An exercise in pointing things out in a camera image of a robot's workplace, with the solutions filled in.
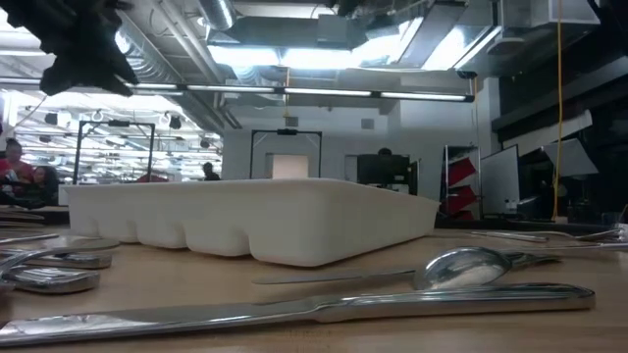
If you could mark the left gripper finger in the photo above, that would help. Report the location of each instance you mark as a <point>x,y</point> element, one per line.
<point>93,73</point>

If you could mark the silver spoon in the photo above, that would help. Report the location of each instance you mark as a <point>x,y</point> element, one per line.
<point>83,243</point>
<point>29,238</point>
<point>461,269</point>
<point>598,246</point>

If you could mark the silver fork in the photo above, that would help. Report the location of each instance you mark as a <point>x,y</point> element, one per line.
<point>606,235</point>

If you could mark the white plastic cutlery tray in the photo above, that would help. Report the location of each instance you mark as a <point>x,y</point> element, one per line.
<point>294,220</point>

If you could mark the person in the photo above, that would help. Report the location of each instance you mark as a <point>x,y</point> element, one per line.
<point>384,152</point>
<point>210,172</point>
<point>12,157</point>
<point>45,184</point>

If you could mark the white angled panel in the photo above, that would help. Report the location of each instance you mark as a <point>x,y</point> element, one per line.
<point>571,159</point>

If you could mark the whiteboard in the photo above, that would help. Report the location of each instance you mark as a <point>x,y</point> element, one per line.
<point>500,181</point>

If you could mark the white glowing screen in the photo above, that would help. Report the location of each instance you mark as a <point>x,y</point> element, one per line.
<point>289,166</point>

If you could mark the red shelf rack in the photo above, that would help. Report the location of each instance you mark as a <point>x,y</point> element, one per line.
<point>461,171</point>

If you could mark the long ceiling light bar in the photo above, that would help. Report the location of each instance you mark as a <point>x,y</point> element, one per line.
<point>324,91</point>

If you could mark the grey ceiling box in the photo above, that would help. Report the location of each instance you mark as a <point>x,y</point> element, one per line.
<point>333,32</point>

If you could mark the black monitor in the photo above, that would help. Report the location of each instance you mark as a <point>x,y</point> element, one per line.
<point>382,169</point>

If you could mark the black gantry frame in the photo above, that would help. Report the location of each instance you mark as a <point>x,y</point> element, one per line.
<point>77,157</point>
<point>287,132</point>

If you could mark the silver ventilation duct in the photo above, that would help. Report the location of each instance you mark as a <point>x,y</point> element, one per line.
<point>218,15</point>

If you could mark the small grey wall box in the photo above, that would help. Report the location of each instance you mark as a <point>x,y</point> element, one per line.
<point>291,121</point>
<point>367,124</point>

